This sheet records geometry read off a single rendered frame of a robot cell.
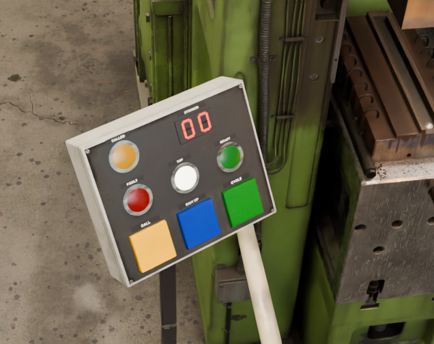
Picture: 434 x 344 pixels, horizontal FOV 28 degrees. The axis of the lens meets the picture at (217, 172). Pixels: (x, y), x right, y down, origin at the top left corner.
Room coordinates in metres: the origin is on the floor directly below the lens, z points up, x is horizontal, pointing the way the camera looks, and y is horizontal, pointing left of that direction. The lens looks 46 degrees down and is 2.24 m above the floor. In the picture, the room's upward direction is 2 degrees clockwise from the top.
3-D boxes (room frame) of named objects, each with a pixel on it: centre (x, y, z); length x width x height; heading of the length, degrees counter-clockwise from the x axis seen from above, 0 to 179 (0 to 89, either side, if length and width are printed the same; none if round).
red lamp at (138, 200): (1.01, 0.14, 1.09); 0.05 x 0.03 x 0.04; 101
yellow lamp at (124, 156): (1.05, 0.16, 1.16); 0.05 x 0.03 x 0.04; 101
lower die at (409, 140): (1.53, -0.39, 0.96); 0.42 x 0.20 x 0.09; 11
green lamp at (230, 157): (1.13, -0.02, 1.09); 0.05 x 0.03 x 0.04; 101
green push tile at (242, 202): (1.09, -0.05, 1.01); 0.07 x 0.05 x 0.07; 126
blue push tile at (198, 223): (1.03, 0.03, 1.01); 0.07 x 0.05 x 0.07; 126
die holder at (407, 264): (1.55, -0.44, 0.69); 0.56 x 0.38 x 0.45; 11
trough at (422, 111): (1.53, -0.42, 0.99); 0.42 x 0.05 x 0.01; 11
